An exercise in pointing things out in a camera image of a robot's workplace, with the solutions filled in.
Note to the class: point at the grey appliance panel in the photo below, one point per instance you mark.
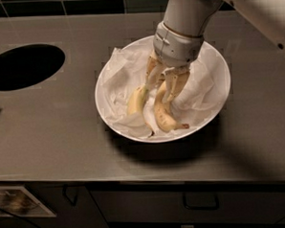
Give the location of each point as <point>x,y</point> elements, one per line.
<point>19,201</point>

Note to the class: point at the white bowl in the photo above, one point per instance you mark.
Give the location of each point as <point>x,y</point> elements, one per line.
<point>217,76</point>

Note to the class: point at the black cabinet door handle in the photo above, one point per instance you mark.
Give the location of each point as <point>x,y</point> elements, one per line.
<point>70,193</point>

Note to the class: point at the large yellow banana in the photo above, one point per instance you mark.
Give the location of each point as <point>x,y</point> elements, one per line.
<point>163,115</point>

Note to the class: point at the black drawer handle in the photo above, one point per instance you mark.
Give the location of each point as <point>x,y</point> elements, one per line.
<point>200,201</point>

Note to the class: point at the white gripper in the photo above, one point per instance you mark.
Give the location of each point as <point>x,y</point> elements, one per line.
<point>176,49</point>

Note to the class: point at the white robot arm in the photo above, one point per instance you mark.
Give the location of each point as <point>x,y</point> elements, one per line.
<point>191,17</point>

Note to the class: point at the white paper sheet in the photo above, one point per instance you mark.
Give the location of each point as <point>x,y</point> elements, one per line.
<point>121,75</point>

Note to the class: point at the dark drawer front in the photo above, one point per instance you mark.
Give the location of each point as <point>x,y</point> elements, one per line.
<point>183,207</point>

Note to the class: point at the small greenish yellow banana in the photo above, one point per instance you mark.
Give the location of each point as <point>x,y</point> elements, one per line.
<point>135,107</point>

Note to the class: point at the round black counter opening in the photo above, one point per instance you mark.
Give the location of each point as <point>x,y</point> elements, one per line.
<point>29,65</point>

